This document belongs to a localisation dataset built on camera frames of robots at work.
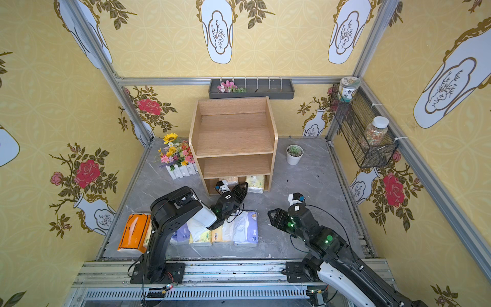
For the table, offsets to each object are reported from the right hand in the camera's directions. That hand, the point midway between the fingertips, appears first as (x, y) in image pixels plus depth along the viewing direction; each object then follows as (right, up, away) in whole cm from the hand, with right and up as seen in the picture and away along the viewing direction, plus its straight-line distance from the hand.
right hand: (273, 213), depth 77 cm
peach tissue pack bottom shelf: (-18, +11, +17) cm, 27 cm away
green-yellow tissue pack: (-52, -10, +3) cm, 53 cm away
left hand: (-13, +9, +18) cm, 24 cm away
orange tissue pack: (-56, -8, +1) cm, 56 cm away
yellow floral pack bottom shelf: (-6, +9, +16) cm, 19 cm away
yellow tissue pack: (-31, -7, +1) cm, 32 cm away
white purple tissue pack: (-11, -7, +3) cm, 14 cm away
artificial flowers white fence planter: (-45, +23, +16) cm, 53 cm away
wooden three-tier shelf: (-16, +29, 0) cm, 33 cm away
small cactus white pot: (+15, +25, +26) cm, 39 cm away
